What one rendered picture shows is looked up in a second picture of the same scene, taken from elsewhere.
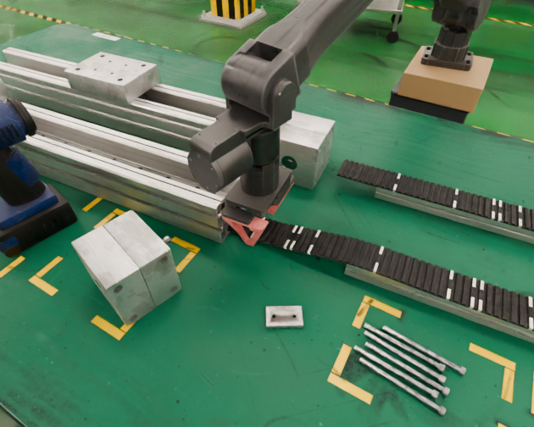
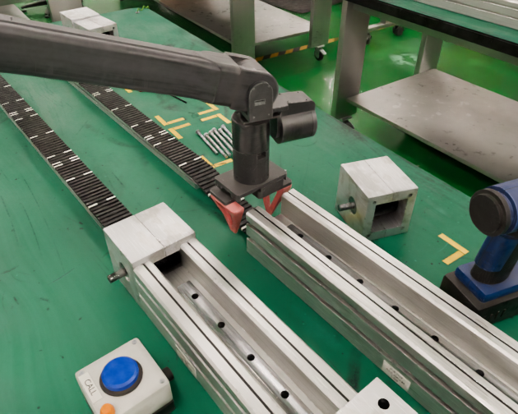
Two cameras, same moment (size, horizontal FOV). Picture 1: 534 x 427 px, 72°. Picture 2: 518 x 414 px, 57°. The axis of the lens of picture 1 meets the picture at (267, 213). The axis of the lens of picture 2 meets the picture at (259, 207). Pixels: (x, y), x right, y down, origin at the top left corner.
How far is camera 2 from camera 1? 102 cm
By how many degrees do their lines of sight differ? 93
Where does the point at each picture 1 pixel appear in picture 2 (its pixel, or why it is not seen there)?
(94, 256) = (397, 174)
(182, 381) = not seen: hidden behind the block
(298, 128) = (154, 232)
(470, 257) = (117, 164)
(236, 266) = not seen: hidden behind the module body
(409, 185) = (97, 195)
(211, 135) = (298, 96)
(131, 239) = (369, 177)
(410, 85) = not seen: outside the picture
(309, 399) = (280, 146)
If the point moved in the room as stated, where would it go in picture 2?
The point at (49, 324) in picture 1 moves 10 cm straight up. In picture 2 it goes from (437, 215) to (451, 169)
